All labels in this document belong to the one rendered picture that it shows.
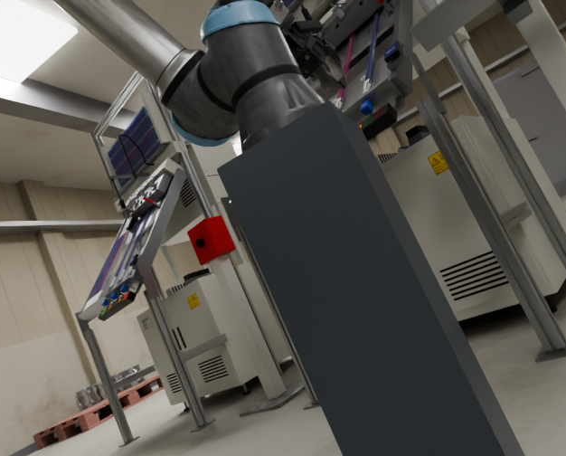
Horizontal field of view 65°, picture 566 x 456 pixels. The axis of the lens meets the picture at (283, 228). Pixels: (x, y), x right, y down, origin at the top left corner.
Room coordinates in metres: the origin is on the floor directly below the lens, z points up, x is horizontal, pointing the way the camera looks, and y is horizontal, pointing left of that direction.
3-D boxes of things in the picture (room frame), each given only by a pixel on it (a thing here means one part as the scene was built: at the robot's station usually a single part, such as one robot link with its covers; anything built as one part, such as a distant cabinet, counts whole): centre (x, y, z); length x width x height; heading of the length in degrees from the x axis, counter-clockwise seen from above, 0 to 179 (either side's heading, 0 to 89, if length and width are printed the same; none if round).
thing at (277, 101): (0.64, -0.07, 0.60); 0.15 x 0.15 x 0.10
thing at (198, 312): (2.53, 0.66, 0.66); 1.01 x 0.73 x 1.31; 139
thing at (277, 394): (1.85, 0.30, 0.39); 0.24 x 0.24 x 0.78; 49
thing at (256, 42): (0.65, -0.06, 0.72); 0.13 x 0.12 x 0.14; 38
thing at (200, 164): (2.69, 0.54, 0.95); 1.33 x 0.82 x 1.90; 139
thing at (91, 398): (4.88, 2.51, 0.18); 1.24 x 0.86 x 0.37; 159
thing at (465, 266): (1.74, -0.55, 0.31); 0.70 x 0.65 x 0.62; 49
